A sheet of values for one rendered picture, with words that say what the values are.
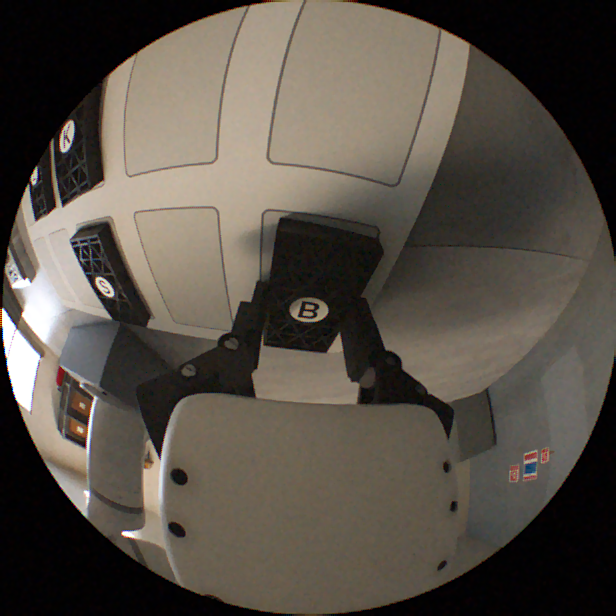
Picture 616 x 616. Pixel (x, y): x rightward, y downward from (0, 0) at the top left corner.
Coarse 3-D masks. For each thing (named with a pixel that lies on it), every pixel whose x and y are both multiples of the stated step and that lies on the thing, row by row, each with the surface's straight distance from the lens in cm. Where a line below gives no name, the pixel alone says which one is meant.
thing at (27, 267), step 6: (12, 234) 47; (18, 234) 47; (12, 240) 47; (18, 240) 47; (18, 246) 47; (18, 252) 47; (24, 252) 47; (24, 258) 47; (24, 264) 47; (30, 264) 47; (24, 270) 47; (30, 270) 47; (30, 276) 47; (12, 282) 87; (24, 282) 54; (30, 282) 47
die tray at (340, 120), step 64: (320, 0) 12; (128, 64) 14; (192, 64) 11; (256, 64) 10; (320, 64) 10; (384, 64) 10; (448, 64) 12; (128, 128) 13; (192, 128) 10; (256, 128) 9; (320, 128) 9; (384, 128) 10; (448, 128) 11; (128, 192) 13; (192, 192) 11; (256, 192) 10; (320, 192) 10; (384, 192) 10; (64, 256) 25; (128, 256) 16; (192, 256) 13; (256, 256) 12; (384, 256) 12; (192, 320) 18
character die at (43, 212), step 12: (48, 156) 22; (36, 168) 23; (48, 168) 22; (36, 180) 23; (48, 180) 22; (36, 192) 24; (48, 192) 22; (36, 204) 25; (48, 204) 22; (36, 216) 26
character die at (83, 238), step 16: (80, 240) 18; (96, 240) 16; (112, 240) 16; (80, 256) 19; (96, 256) 18; (112, 256) 16; (96, 272) 19; (112, 272) 17; (96, 288) 21; (112, 288) 18; (128, 288) 18; (112, 304) 22; (128, 304) 20; (128, 320) 22; (144, 320) 20
